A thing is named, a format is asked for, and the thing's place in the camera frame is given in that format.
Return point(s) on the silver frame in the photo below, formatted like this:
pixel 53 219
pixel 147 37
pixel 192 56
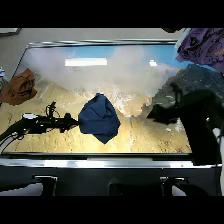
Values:
pixel 100 164

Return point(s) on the navy blue garment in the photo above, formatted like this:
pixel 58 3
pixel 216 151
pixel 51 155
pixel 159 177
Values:
pixel 99 119

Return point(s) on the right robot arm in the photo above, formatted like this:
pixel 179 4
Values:
pixel 200 123

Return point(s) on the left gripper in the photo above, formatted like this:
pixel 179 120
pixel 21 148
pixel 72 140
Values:
pixel 69 122

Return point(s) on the purple garment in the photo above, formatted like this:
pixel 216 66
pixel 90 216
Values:
pixel 203 46

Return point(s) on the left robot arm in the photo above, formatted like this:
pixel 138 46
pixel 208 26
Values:
pixel 30 124

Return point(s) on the brown garment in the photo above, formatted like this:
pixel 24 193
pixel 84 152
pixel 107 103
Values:
pixel 20 87

